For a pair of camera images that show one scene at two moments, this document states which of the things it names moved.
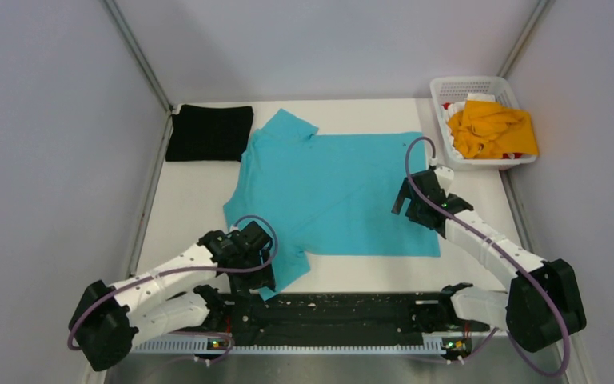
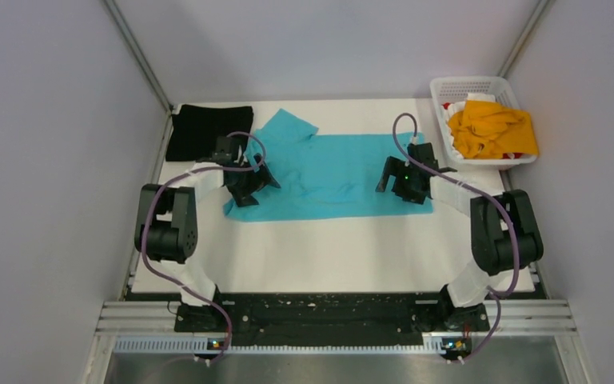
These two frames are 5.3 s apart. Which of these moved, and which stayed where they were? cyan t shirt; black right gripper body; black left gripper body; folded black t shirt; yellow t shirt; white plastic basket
Moved: cyan t shirt; black right gripper body; black left gripper body
Stayed: white plastic basket; yellow t shirt; folded black t shirt
